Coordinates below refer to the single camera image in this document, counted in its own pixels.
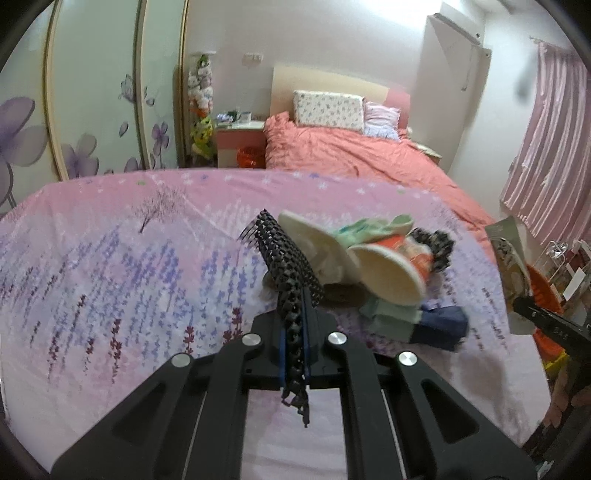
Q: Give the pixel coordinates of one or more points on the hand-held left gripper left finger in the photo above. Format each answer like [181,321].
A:
[265,355]

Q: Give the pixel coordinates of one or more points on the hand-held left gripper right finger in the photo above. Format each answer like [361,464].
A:
[323,355]

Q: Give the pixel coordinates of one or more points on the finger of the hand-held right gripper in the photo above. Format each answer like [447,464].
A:
[526,308]

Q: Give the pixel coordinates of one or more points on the orange plastic basket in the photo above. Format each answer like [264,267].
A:
[547,295]

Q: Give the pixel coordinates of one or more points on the black studded rubber strip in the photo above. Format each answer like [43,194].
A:
[286,258]

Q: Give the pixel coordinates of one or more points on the black floral cloth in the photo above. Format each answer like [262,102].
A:
[436,249]

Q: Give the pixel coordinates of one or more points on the pale green folded cloth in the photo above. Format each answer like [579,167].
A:
[392,321]

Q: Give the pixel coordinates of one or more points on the navy blue folded cloth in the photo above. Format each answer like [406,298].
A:
[441,325]

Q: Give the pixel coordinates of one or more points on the orange instant noodle cup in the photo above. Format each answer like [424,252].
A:
[392,272]

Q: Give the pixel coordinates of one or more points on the cream paper bowl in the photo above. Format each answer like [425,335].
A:
[314,240]

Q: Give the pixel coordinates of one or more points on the green patterned cloth cover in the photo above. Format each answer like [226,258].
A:
[369,230]

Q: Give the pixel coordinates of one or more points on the pink lavender printed tablecloth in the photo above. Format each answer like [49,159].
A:
[115,286]

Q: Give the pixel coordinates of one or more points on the pink striped curtain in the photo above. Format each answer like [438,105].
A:
[549,138]

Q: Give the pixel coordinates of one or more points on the cream bedside table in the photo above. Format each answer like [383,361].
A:
[429,151]

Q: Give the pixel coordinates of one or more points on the red bag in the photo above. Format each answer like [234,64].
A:
[251,158]

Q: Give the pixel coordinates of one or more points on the salmon duvet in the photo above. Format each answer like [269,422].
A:
[351,157]

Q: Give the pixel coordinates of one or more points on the pink white nightstand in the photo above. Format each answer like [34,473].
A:
[228,138]

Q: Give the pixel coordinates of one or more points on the pink striped pillow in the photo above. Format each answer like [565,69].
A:
[381,121]

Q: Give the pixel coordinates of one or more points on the pink bed headboard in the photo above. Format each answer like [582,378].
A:
[399,99]

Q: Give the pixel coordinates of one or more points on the floral white pillow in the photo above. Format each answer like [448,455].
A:
[328,110]

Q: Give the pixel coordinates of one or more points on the column of plush toys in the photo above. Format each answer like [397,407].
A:
[202,106]

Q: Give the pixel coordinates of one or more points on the cream bed headboard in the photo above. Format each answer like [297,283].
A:
[286,81]

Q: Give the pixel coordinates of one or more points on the floral sliding wardrobe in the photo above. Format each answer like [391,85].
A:
[92,92]

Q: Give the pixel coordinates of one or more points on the white wall socket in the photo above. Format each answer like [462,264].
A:
[253,57]

